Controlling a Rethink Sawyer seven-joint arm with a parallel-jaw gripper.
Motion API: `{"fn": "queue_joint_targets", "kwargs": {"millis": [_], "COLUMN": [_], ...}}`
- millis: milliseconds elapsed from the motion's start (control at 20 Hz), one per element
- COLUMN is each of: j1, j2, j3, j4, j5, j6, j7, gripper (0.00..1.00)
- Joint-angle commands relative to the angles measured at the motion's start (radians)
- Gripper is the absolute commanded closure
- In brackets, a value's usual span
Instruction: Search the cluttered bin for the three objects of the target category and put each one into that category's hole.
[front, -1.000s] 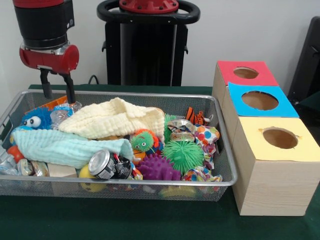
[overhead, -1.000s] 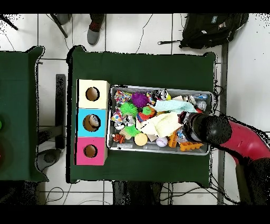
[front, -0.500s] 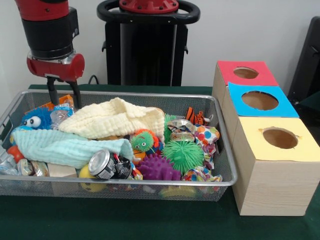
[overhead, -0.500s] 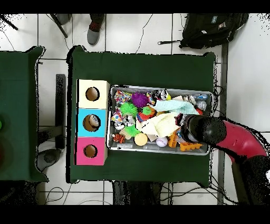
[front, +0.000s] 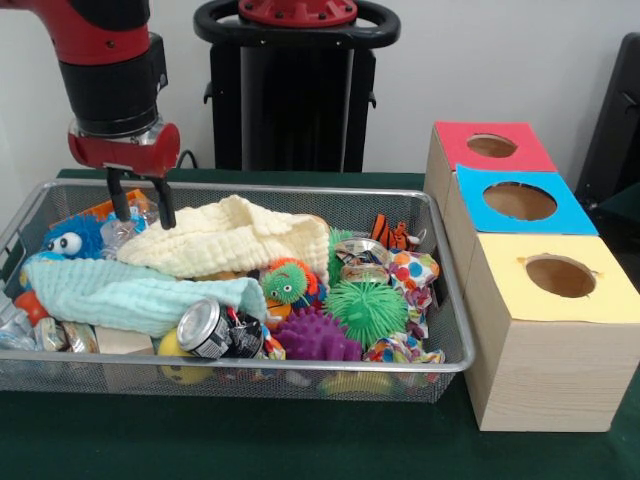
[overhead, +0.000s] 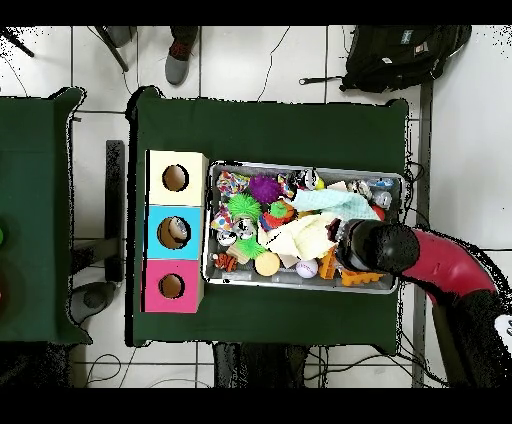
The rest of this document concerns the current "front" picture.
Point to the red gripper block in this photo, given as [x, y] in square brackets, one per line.
[125, 155]

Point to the clear plastic bottle blue label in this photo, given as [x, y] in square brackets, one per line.
[120, 232]

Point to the orange striped tiger plush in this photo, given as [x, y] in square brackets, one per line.
[395, 235]

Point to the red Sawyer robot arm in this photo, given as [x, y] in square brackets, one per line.
[110, 85]

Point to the clear mesh bin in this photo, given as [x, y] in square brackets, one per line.
[350, 387]

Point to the wooden box with three holes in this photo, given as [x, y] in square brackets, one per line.
[545, 370]

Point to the orange plastic tray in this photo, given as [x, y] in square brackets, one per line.
[135, 197]

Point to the blue fuzzy toy with eyes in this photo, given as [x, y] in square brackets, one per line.
[80, 240]

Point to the cream cloth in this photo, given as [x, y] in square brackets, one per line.
[225, 240]

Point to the mint green cloth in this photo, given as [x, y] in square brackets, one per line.
[115, 295]

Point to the crushed black can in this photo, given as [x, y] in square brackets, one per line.
[205, 330]

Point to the green and orange puffer toy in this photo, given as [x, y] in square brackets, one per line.
[282, 287]

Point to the purple spiky rubber ball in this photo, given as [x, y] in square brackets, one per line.
[315, 337]

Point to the green spiky rubber ball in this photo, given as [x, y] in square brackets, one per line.
[365, 310]

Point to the dark green table cloth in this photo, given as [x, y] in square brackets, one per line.
[250, 440]
[627, 200]

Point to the black standing panel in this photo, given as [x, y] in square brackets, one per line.
[615, 125]

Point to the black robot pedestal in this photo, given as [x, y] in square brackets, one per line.
[295, 110]

